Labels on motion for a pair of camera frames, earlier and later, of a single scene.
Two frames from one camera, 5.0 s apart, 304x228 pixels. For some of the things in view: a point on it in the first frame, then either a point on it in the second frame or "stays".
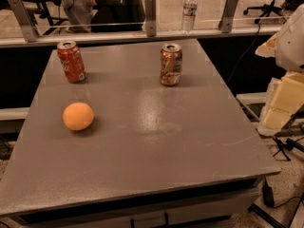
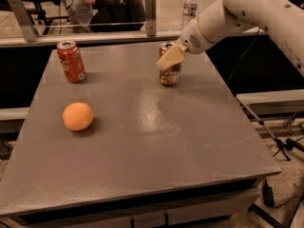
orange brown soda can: [171, 65] stays
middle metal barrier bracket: [150, 2] stays
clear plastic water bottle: [189, 12] stays
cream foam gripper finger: [284, 99] -> [176, 55]
